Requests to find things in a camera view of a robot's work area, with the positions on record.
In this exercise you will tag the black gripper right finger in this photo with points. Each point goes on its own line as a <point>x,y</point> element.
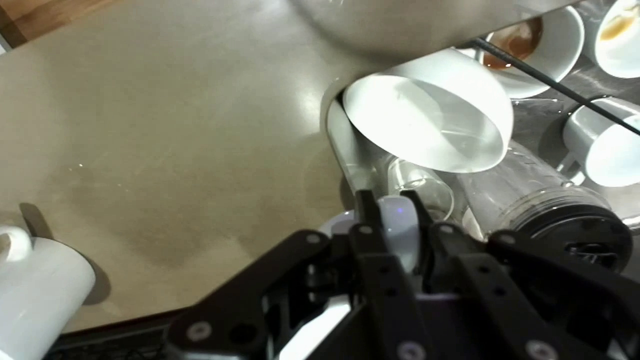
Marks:
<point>493,293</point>

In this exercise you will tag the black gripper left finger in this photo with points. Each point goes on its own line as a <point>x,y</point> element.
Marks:
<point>380,287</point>

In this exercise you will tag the tall white mug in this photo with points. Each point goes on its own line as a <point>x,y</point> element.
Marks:
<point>41,300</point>

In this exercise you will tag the clear drinking glass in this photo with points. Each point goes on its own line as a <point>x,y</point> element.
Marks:
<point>426,190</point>

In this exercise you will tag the clear jar black lid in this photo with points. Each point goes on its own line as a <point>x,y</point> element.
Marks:
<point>533,192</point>

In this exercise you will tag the stainless steel sink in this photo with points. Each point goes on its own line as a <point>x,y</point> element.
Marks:
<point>542,127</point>

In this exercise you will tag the tilted white bowl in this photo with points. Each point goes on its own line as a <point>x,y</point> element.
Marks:
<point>432,112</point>

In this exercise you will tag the small white cup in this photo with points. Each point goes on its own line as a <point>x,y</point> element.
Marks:
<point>610,150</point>

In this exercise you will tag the white bowl with spoon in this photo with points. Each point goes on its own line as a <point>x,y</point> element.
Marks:
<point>533,52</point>

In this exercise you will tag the small white dish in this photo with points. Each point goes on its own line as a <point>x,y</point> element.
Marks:
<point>621,41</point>

